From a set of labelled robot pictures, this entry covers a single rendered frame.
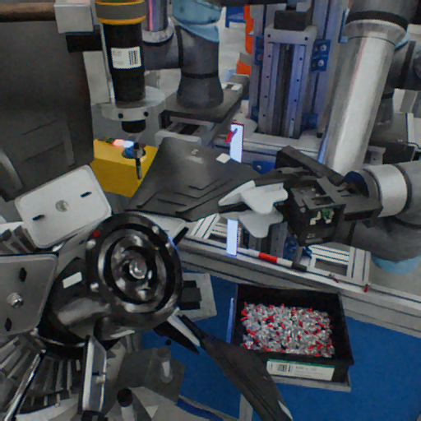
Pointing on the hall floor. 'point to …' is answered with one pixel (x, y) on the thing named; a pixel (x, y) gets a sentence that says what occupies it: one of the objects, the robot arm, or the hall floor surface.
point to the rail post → (133, 342)
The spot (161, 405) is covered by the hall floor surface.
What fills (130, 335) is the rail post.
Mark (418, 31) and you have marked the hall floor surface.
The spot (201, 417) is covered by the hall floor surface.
